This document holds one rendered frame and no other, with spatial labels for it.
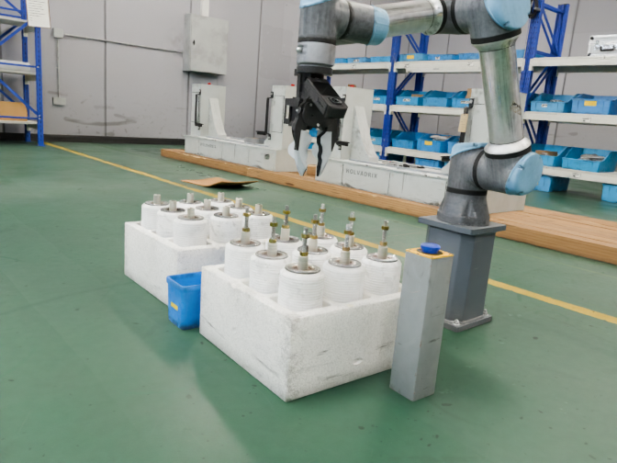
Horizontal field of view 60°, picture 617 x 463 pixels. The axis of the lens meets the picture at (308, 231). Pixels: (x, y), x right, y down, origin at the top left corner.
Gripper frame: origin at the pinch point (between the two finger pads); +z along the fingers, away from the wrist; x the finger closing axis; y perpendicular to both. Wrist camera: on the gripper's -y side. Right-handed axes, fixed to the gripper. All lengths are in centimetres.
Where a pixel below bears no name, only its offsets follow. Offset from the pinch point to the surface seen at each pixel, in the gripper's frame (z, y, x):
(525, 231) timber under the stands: 41, 85, -186
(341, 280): 23.7, -1.6, -8.5
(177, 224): 22, 53, 11
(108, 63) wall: -55, 666, -83
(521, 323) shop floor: 46, 4, -82
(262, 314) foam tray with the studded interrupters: 30.9, 2.4, 8.1
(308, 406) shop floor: 46.1, -10.9, 3.3
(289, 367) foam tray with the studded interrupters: 38.3, -8.0, 6.5
